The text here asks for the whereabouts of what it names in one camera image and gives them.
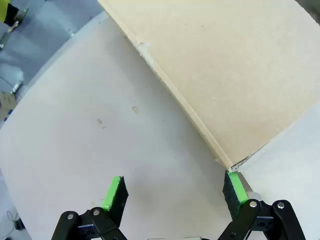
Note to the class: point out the small open cardboard box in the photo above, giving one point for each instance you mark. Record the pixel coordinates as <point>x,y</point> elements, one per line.
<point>6,105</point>

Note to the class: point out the brown cardboard shipping box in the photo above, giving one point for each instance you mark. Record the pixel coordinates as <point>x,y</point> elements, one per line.
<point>225,75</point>

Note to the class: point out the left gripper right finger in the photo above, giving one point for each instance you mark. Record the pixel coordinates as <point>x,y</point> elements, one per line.
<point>233,197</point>

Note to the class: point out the yellow apron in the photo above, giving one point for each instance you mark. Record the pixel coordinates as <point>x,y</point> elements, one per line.
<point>3,10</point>

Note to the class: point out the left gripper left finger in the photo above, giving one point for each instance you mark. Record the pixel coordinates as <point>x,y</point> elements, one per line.
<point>113,200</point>

